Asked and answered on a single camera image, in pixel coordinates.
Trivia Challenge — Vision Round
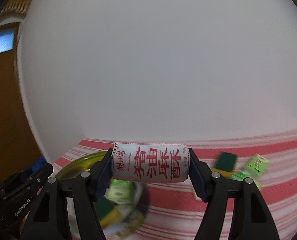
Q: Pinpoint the green tissue pack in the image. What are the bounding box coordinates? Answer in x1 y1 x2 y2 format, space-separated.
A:
106 179 134 205
230 154 269 190

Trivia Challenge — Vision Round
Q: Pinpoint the white red-lettered snack packet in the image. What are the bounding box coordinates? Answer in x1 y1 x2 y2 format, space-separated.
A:
112 142 190 183

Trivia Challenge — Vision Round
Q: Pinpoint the brown wooden door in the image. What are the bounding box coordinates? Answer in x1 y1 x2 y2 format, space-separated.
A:
0 22 42 183

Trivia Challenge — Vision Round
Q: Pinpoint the yellow green sponge in tin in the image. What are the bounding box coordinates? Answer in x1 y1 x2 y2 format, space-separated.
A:
93 197 121 229

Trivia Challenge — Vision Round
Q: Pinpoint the green yellow scrub sponge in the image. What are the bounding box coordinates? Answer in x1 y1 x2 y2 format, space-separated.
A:
211 152 237 178

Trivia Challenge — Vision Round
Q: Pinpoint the round metal tin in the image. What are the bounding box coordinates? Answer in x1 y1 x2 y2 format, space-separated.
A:
55 152 150 239

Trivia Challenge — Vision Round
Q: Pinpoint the red white striped bedspread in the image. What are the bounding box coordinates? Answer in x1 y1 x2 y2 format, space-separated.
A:
51 129 297 240

